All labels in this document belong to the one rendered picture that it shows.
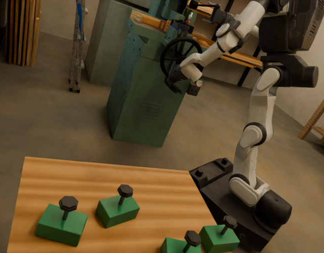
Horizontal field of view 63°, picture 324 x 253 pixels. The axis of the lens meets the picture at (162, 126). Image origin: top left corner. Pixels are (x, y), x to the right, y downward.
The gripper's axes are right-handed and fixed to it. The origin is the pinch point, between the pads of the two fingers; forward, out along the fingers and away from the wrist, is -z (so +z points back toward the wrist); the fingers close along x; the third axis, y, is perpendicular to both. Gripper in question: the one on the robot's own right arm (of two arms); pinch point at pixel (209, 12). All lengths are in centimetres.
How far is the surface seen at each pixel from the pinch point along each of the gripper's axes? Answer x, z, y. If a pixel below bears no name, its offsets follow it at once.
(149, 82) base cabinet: 57, -23, 7
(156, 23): 17.6, -27.7, 17.6
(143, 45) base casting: 33.4, -35.6, 4.1
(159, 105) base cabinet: 73, -9, 9
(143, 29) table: 24.1, -39.3, 2.7
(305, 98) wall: 50, 312, 166
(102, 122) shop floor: 108, -42, 38
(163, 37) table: 24.4, -24.4, 2.8
